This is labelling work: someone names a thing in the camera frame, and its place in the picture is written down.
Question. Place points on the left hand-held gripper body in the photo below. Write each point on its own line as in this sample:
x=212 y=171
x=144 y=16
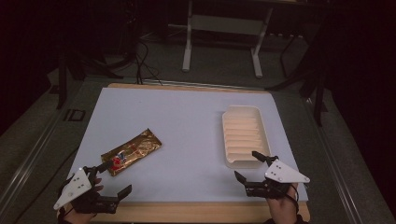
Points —
x=74 y=188

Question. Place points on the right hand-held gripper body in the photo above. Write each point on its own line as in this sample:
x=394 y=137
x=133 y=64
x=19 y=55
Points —
x=281 y=174

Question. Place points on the cream ribbed plastic tray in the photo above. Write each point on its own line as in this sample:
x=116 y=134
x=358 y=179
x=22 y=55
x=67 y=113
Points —
x=244 y=137

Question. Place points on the golden foil snack wrapper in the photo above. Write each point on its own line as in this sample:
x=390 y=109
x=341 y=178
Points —
x=132 y=152

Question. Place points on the person's left hand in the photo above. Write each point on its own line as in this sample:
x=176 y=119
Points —
x=77 y=218

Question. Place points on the person's right hand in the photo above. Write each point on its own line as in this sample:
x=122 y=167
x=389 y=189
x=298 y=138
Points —
x=283 y=210

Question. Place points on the white table mat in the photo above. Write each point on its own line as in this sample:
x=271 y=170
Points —
x=186 y=140

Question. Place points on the black metal stand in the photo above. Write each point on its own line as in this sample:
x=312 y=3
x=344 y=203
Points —
x=319 y=102
x=62 y=88

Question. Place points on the aluminium rail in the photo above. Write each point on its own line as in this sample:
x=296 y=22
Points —
x=334 y=161
x=28 y=161
x=186 y=83

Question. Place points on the black square bracket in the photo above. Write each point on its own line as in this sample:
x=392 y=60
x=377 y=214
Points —
x=74 y=115

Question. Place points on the white metal table frame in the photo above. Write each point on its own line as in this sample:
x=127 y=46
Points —
x=224 y=25

